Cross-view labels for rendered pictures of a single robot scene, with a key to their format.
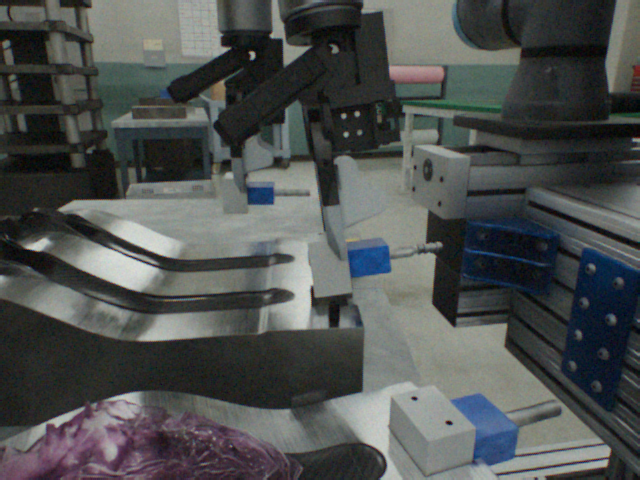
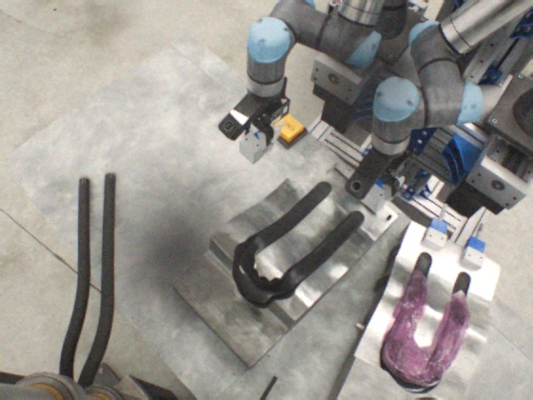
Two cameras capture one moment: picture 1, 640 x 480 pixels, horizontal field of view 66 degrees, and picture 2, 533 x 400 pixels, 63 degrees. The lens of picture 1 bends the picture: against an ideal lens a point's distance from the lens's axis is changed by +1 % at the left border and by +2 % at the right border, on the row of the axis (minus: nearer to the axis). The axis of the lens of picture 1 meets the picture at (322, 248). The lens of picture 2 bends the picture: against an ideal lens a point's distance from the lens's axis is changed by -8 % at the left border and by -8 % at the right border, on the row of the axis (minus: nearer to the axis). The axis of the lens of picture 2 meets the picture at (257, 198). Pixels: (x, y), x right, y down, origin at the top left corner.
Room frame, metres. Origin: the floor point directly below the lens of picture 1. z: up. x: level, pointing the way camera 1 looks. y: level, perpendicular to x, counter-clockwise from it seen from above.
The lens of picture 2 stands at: (0.30, 0.55, 1.89)
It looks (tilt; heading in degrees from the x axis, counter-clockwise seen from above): 64 degrees down; 314
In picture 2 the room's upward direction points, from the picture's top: 5 degrees clockwise
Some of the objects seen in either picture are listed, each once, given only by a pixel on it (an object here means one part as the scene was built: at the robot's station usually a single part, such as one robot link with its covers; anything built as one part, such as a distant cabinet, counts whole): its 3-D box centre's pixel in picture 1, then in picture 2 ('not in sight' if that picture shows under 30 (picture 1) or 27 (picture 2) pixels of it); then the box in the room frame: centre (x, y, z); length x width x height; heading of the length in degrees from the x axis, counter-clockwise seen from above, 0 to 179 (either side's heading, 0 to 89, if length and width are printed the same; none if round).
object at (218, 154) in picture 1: (244, 132); not in sight; (6.32, 0.99, 0.47); 1.10 x 0.52 x 0.94; 112
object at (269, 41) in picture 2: not in sight; (267, 50); (0.73, 0.10, 1.25); 0.09 x 0.08 x 0.11; 113
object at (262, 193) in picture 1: (267, 192); (266, 137); (0.73, 0.08, 0.93); 0.13 x 0.05 x 0.05; 93
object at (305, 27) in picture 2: not in sight; (296, 22); (0.75, 0.01, 1.25); 0.11 x 0.11 x 0.08; 23
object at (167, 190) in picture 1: (173, 197); not in sight; (3.49, 1.10, 0.28); 0.61 x 0.41 x 0.15; 104
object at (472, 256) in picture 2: not in sight; (475, 244); (0.19, -0.16, 0.86); 0.13 x 0.05 x 0.05; 110
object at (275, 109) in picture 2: (253, 83); (265, 100); (0.73, 0.10, 1.09); 0.09 x 0.08 x 0.12; 93
